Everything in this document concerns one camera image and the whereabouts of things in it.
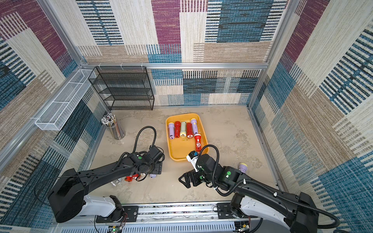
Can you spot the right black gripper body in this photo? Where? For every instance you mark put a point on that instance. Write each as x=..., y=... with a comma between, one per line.
x=192, y=177

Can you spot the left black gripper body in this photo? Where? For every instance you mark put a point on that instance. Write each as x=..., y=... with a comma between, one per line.
x=157, y=169

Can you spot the red flashlight white head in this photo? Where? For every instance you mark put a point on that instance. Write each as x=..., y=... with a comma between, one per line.
x=131, y=177

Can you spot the red flashlight white logo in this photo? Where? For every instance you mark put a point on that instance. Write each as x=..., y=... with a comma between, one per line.
x=198, y=142

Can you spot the yellow plastic storage tray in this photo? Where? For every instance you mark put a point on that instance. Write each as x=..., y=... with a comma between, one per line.
x=180, y=147

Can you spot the red flashlight group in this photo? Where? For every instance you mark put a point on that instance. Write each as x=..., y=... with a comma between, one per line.
x=189, y=130

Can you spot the pale green flashlight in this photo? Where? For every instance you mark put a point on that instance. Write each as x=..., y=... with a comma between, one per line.
x=183, y=129

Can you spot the purple flashlight group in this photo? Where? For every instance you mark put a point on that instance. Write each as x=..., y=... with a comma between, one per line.
x=195, y=130

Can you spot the dark red flashlight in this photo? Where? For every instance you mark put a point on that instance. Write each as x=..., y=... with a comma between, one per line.
x=177, y=129

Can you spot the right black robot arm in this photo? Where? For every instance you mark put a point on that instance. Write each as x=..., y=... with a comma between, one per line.
x=297, y=213

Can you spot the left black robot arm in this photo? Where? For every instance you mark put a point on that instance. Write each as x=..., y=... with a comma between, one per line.
x=70, y=196

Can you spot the black mesh shelf rack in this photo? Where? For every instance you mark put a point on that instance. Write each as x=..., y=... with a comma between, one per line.
x=123, y=88

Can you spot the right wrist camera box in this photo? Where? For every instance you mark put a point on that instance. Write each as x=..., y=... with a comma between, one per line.
x=192, y=158

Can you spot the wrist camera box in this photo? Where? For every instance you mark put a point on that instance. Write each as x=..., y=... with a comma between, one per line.
x=192, y=158
x=154, y=155

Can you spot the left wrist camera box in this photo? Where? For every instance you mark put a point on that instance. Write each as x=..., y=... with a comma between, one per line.
x=154, y=155

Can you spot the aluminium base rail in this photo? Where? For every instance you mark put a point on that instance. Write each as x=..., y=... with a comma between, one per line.
x=197, y=217

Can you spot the white wire wall basket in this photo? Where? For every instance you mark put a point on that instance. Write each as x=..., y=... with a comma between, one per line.
x=55, y=116

